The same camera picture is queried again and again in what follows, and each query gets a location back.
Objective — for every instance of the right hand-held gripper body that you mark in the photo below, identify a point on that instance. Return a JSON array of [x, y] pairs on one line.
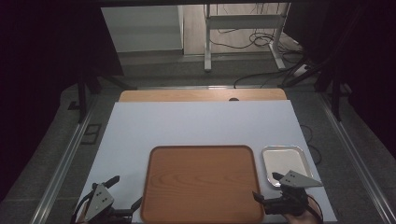
[[292, 193]]

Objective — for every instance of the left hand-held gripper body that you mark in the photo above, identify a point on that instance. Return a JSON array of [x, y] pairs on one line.
[[99, 199]]

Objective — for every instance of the person's left hand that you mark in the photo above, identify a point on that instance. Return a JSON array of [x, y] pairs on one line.
[[82, 218]]

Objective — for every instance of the person's right hand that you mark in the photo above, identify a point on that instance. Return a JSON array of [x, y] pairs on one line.
[[303, 217]]

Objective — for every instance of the small silver metal tray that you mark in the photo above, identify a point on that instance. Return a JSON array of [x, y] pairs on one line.
[[281, 161]]

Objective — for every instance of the black floor outlet cover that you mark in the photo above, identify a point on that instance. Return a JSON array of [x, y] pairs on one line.
[[91, 133]]

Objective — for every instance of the brown wooden tray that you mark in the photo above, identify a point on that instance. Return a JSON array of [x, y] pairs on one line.
[[202, 183]]

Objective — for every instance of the black stand legs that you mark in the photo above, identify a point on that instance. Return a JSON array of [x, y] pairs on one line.
[[82, 99]]

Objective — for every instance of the white board sheet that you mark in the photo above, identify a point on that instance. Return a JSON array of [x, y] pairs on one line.
[[186, 124]]

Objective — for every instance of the black tripod stand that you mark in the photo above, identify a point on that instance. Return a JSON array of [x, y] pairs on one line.
[[334, 93]]

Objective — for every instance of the white power strip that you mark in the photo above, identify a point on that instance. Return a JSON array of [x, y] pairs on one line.
[[300, 70]]

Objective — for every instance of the white cabinet panel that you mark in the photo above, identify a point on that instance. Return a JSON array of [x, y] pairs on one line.
[[143, 28]]

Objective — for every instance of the aluminium floor rail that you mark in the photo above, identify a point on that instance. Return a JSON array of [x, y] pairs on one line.
[[59, 174], [358, 161]]

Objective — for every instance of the white metal desk frame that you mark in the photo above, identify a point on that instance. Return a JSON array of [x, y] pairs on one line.
[[243, 21]]

